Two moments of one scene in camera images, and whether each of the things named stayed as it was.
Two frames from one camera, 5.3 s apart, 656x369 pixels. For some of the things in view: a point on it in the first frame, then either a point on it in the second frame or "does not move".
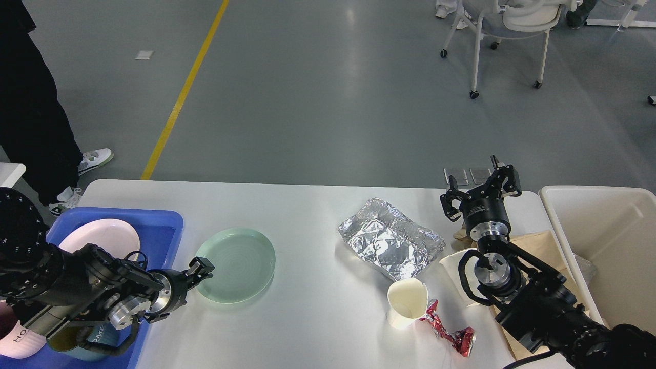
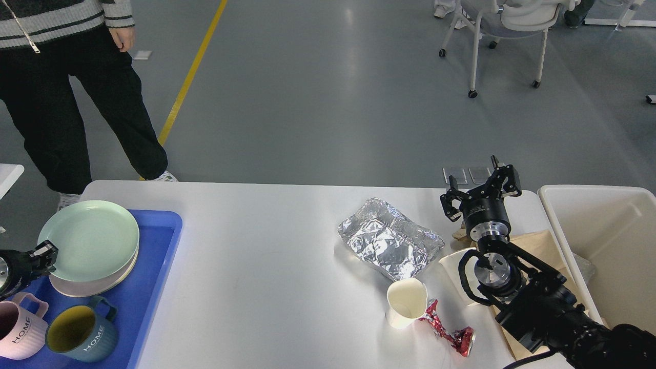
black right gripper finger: (446, 199) does not move
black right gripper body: (486, 216) does not move
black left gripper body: (172, 294) to (17, 268)
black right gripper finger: (504, 182) does not move
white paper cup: (407, 302) does not move
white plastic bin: (614, 227) does not move
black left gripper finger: (201, 268) to (47, 252)
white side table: (10, 173) does not move
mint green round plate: (244, 265) to (96, 240)
